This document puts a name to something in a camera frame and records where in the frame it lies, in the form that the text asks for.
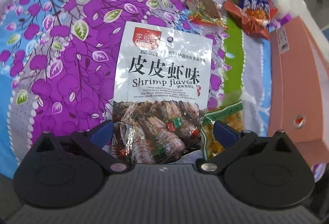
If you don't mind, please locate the floral purple bedsheet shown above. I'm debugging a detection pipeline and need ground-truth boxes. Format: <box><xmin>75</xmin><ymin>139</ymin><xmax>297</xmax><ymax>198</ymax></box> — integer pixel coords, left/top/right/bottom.
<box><xmin>1</xmin><ymin>0</ymin><xmax>272</xmax><ymax>178</ymax></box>

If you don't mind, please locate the white shrimp flavor snack packet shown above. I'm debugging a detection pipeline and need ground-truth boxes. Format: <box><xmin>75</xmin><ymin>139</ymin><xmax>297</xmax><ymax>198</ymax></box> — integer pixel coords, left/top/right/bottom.
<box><xmin>112</xmin><ymin>22</ymin><xmax>212</xmax><ymax>166</ymax></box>

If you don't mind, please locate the red foil snack packet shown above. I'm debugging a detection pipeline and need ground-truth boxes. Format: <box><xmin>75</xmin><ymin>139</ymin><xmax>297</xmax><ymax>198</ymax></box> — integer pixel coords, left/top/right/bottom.
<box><xmin>224</xmin><ymin>0</ymin><xmax>270</xmax><ymax>40</ymax></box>

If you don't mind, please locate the brown clear snack packet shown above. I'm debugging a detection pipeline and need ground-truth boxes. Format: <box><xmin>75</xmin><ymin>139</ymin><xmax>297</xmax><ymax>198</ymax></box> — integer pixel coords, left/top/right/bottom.
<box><xmin>186</xmin><ymin>0</ymin><xmax>227</xmax><ymax>30</ymax></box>

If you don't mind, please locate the pink cardboard box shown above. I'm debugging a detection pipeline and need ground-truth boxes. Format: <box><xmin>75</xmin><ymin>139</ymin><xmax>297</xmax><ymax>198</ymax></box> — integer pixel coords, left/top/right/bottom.
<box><xmin>268</xmin><ymin>16</ymin><xmax>328</xmax><ymax>165</ymax></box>

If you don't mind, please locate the green peanut snack packet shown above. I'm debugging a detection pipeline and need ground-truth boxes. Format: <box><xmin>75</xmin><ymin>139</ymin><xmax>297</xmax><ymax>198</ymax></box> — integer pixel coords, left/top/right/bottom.
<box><xmin>201</xmin><ymin>101</ymin><xmax>244</xmax><ymax>159</ymax></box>

